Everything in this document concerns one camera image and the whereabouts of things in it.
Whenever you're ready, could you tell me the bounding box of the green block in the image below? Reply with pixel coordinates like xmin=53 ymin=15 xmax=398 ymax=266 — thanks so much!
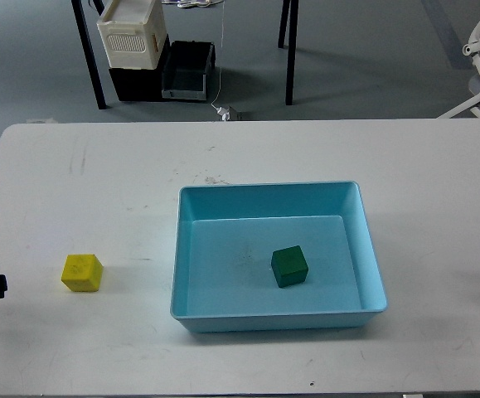
xmin=271 ymin=245 xmax=309 ymax=289

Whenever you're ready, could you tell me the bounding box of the yellow block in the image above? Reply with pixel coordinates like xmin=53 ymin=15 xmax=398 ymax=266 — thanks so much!
xmin=61 ymin=254 xmax=104 ymax=293

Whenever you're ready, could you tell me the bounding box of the light blue plastic box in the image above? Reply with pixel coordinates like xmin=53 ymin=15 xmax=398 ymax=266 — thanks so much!
xmin=171 ymin=182 xmax=388 ymax=332

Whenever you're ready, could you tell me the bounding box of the white power adapter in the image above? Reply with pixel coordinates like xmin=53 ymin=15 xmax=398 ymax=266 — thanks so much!
xmin=216 ymin=106 xmax=241 ymax=121

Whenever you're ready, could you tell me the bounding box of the black open storage bin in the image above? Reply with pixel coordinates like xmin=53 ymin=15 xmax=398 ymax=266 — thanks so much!
xmin=162 ymin=41 xmax=216 ymax=101

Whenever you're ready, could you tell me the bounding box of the black crate under white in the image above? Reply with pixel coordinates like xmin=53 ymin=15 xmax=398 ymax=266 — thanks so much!
xmin=109 ymin=36 xmax=171 ymax=102

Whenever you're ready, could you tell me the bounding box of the white plastic crate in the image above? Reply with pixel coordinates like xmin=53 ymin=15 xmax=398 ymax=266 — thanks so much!
xmin=97 ymin=0 xmax=167 ymax=70

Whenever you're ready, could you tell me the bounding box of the black table leg right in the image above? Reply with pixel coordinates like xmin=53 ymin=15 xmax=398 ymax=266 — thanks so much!
xmin=277 ymin=0 xmax=299 ymax=106

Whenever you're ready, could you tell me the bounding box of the black table leg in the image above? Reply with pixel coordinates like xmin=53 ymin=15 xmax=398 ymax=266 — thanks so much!
xmin=70 ymin=0 xmax=107 ymax=110
xmin=277 ymin=0 xmax=299 ymax=106

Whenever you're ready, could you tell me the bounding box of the black table leg left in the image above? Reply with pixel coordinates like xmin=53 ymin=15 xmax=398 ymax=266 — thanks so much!
xmin=70 ymin=0 xmax=107 ymax=110

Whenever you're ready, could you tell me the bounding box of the thin white cable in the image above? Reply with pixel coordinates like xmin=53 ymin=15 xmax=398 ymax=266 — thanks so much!
xmin=211 ymin=0 xmax=226 ymax=111

